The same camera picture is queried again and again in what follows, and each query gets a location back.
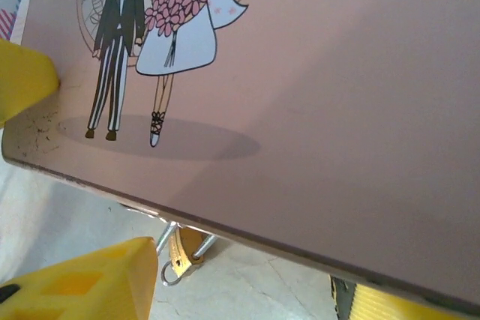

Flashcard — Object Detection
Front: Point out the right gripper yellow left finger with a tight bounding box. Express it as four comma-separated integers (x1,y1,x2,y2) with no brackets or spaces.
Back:
0,236,158,320

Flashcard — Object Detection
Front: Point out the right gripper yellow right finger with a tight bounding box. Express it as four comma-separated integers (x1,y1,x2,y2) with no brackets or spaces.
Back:
329,274,480,320

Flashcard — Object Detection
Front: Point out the silver key ring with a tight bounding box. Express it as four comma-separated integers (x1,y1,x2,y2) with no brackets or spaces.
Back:
160,261,182,286

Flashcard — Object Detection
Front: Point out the small brass key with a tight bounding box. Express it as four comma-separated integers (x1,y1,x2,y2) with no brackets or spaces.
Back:
170,256,188,278

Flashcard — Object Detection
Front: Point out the brass padlock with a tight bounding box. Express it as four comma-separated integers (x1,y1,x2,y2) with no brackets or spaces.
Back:
154,221,218,278

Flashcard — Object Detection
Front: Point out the pink tin box with couple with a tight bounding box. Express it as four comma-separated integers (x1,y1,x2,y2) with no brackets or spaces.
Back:
1,0,480,313

